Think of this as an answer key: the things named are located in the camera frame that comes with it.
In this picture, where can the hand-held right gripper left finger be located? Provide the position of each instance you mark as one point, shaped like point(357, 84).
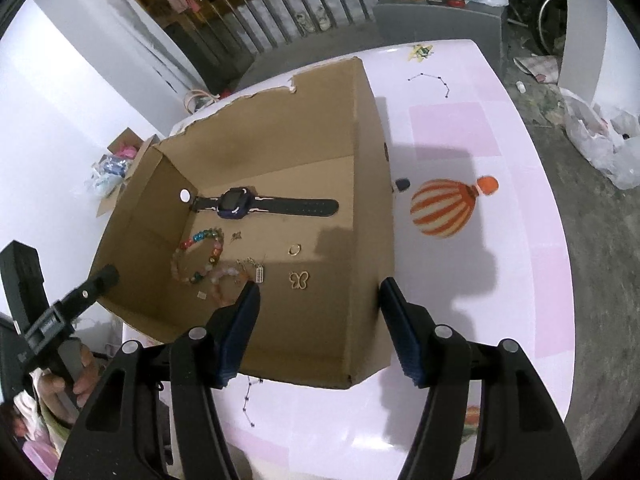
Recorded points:
point(240, 335)

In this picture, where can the grey cabinet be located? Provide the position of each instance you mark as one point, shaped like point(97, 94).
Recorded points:
point(440, 25)

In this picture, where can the small open cardboard box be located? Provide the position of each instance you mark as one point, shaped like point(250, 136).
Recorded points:
point(112, 200)

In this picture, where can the dark blue smartwatch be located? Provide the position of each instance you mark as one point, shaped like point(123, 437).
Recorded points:
point(235, 202)

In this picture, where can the small gold earring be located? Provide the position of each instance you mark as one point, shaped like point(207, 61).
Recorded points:
point(236, 236)

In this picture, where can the white board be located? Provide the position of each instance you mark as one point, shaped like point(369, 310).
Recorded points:
point(585, 25)

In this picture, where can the person's left hand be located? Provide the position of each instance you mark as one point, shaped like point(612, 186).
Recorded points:
point(89, 380)

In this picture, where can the pink cloth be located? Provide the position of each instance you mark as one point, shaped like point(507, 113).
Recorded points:
point(30, 440)

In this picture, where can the large brown cardboard box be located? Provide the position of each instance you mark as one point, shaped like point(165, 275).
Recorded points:
point(300, 340)

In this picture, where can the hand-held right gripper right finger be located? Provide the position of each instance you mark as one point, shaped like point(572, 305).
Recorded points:
point(405, 340)

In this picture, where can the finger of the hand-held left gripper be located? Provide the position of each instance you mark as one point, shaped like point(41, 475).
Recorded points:
point(97, 284)

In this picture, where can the small dark object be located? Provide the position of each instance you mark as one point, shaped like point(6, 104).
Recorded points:
point(401, 184)

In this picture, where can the gold butterfly pendant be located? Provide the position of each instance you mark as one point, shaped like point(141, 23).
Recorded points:
point(299, 280)

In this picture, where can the white curtain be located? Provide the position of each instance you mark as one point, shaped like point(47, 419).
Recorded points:
point(160, 55)

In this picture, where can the pink printed tablecloth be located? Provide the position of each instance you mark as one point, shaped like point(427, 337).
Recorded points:
point(475, 285)

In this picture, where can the blue white plastic bag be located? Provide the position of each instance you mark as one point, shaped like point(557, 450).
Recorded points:
point(107, 175)

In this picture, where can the crumpled white plastic bags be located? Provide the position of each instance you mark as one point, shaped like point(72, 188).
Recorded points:
point(600, 145)

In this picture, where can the spoked wheel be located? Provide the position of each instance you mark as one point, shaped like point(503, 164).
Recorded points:
point(542, 15)

